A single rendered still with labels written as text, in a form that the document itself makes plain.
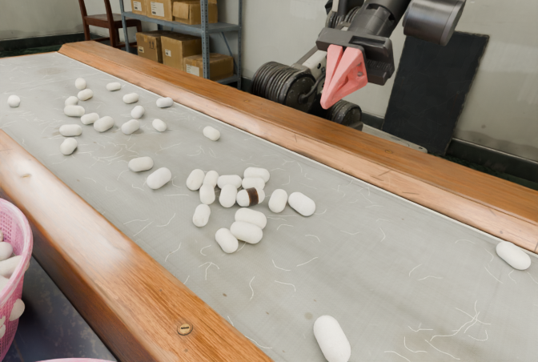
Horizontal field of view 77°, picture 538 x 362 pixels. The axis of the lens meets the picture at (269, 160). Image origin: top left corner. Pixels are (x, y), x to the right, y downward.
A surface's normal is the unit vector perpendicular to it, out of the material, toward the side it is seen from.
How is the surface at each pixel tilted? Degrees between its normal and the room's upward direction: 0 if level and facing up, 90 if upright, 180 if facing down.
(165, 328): 0
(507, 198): 0
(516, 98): 90
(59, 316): 0
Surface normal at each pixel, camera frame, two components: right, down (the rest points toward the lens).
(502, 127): -0.60, 0.34
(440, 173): 0.06, -0.87
